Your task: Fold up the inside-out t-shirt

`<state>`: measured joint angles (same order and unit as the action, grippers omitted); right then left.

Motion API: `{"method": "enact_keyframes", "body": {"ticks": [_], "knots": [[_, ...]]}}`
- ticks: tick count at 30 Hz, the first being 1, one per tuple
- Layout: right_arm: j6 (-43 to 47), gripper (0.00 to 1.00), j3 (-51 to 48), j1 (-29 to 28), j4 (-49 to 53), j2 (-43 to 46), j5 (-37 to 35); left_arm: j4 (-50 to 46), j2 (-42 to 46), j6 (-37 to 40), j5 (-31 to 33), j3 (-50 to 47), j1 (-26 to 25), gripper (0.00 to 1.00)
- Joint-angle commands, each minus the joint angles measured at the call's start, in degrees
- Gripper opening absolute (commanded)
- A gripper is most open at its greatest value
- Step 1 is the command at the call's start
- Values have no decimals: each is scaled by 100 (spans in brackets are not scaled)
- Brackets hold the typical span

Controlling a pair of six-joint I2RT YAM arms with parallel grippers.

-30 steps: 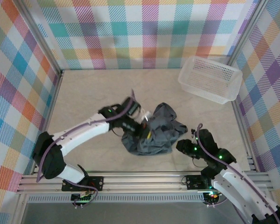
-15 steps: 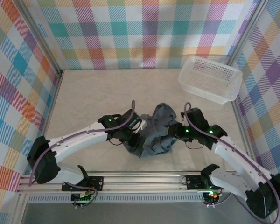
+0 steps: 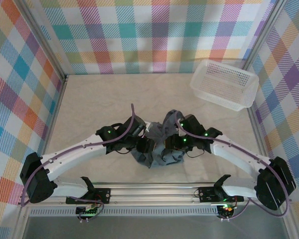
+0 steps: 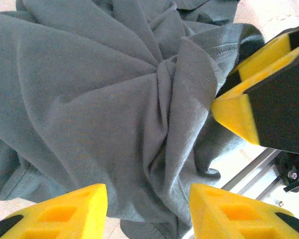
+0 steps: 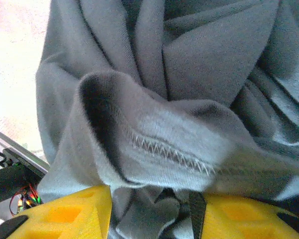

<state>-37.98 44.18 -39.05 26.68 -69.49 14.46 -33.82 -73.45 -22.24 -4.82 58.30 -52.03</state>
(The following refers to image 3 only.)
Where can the grey t-shirt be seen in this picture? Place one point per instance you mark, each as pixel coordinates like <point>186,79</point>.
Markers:
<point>162,156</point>

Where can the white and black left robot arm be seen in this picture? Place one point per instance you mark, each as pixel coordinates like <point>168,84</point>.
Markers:
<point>72,154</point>

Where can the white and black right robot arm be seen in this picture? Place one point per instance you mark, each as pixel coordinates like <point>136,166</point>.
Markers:
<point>239,156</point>

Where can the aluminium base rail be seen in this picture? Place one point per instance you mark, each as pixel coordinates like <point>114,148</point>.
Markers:
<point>152,194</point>

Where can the aluminium corner post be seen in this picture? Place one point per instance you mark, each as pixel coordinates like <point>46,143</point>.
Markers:
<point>263,35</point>
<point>44,42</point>

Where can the aluminium side rail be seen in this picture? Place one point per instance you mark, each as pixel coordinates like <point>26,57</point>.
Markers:
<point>52,124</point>
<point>260,142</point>

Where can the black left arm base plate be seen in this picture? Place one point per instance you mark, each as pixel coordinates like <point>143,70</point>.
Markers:
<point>104,195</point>

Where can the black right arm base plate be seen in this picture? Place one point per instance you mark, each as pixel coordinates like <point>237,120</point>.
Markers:
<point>206,194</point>

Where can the white perforated plastic basket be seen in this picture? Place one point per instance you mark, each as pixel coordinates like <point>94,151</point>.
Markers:
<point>226,84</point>

